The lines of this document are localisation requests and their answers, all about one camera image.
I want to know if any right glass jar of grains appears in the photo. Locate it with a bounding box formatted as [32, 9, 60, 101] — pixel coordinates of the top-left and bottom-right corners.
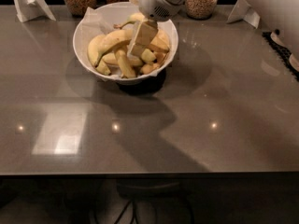
[185, 0, 218, 20]

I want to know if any small middle yellow banana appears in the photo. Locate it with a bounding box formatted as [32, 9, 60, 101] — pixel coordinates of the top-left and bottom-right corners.
[140, 49, 156, 63]

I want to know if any large top yellow banana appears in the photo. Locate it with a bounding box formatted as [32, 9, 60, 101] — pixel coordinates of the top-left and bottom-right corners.
[93, 29, 171, 68]

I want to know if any centre front yellow banana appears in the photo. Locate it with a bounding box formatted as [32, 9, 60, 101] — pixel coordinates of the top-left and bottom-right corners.
[114, 49, 135, 78]

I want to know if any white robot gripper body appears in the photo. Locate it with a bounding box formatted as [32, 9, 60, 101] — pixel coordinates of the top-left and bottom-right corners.
[129, 0, 182, 21]

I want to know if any upper curved yellow banana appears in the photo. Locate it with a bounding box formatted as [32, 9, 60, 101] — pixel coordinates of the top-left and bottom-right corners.
[113, 12, 145, 29]

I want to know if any white folded card stand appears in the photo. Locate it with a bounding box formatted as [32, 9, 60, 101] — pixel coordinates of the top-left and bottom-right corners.
[13, 0, 55, 22]
[227, 0, 260, 29]

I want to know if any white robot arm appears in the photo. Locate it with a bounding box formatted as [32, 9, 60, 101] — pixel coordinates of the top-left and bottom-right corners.
[129, 0, 299, 59]

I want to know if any right white folded card stand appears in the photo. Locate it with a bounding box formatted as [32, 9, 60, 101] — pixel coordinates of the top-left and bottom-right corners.
[227, 0, 260, 29]

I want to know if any white paper bowl liner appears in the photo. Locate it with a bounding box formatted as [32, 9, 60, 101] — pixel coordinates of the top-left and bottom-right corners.
[82, 7, 113, 36]

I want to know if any left white folded card stand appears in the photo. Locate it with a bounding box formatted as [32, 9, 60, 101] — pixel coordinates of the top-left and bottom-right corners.
[13, 0, 55, 22]

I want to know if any dark stool under table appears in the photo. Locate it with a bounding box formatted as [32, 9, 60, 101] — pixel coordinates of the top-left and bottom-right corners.
[93, 179, 195, 224]

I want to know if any low lying yellow banana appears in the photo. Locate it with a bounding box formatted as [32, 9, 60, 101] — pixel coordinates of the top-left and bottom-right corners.
[102, 52, 144, 67]

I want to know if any left yellow banana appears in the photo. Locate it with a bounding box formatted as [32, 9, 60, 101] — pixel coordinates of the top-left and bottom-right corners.
[87, 35, 111, 76]

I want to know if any white ceramic bowl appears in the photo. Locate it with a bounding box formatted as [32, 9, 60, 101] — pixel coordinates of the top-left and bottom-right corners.
[73, 2, 178, 85]

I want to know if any right bottom yellow banana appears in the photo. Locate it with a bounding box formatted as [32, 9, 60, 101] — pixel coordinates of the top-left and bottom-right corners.
[139, 29, 171, 75]

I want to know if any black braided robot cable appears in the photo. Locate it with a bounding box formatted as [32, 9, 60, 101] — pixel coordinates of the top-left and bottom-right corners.
[262, 30, 299, 82]

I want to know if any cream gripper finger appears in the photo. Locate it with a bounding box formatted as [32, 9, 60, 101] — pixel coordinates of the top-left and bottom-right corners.
[128, 19, 158, 57]

